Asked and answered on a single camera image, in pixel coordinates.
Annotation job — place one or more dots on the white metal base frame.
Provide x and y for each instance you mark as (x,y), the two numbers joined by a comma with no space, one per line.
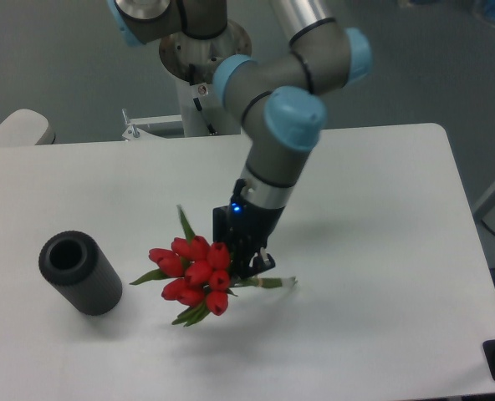
(164,125)

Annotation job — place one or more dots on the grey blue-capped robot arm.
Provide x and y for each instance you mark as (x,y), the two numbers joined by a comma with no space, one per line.
(277,104)

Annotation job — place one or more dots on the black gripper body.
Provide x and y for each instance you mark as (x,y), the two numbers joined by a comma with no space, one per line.
(253,213)

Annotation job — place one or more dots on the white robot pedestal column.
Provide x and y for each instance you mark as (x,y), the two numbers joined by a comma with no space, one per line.
(201,92)

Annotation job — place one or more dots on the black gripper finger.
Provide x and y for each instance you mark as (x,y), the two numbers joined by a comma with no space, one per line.
(221,226)
(251,262)

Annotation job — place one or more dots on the red tulip bouquet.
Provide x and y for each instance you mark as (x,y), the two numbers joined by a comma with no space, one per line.
(201,275)

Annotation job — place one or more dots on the white chair armrest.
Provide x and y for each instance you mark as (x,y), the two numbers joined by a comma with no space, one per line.
(25,127)

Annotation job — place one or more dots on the black ribbed cylindrical vase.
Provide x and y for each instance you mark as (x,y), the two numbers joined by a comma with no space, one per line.
(75,266)

